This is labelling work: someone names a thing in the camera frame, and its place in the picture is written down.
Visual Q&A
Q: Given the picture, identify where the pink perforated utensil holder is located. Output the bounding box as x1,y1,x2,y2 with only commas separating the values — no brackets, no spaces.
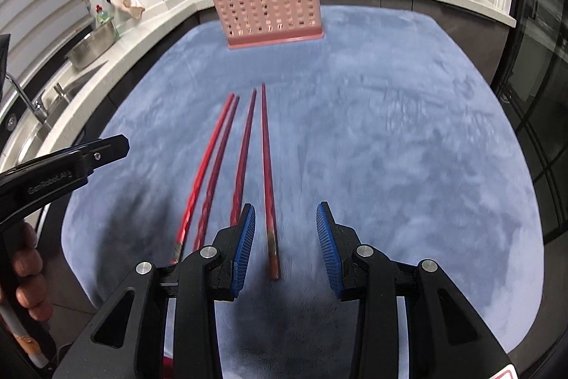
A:
213,0,323,49

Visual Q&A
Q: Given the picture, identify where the window roller blind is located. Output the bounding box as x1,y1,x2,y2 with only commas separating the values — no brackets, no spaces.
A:
0,0,91,87

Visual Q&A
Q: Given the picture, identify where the stainless steel sink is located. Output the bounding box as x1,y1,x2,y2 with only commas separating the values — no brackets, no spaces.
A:
1,59,108,170

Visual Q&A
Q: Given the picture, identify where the chrome sink faucet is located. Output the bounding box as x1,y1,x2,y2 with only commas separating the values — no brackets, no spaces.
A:
6,73,49,126

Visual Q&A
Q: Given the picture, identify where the steel mixing bowl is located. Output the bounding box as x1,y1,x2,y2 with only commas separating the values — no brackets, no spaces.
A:
65,20,116,70

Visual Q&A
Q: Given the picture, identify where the blue grey cloth mat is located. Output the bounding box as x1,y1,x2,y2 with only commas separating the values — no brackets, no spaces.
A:
62,6,544,378

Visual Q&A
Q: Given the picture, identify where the person's left hand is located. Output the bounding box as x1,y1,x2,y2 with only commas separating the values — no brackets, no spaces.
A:
1,221,53,322

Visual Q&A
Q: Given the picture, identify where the green dish soap bottle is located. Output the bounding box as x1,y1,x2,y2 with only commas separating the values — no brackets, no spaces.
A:
95,5,119,40

